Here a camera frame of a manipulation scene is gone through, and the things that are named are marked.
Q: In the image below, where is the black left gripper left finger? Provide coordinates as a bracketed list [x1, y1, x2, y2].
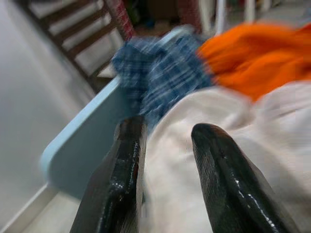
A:
[70, 116, 146, 233]

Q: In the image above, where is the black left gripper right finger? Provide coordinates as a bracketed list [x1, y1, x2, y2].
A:
[191, 123, 299, 233]

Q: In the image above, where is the cream white garment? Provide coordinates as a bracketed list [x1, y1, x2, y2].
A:
[136, 83, 311, 233]

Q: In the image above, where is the light blue child chair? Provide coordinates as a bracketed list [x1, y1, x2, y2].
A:
[40, 24, 195, 201]

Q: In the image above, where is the blue plaid garment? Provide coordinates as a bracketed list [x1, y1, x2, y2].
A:
[111, 33, 214, 129]

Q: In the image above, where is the orange garment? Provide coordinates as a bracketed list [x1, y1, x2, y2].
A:
[196, 21, 311, 102]

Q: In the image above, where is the dark wooden chair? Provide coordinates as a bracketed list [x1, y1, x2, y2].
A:
[19, 0, 137, 85]

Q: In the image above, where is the grey white folding chair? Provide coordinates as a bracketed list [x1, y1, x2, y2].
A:
[198, 0, 275, 34]

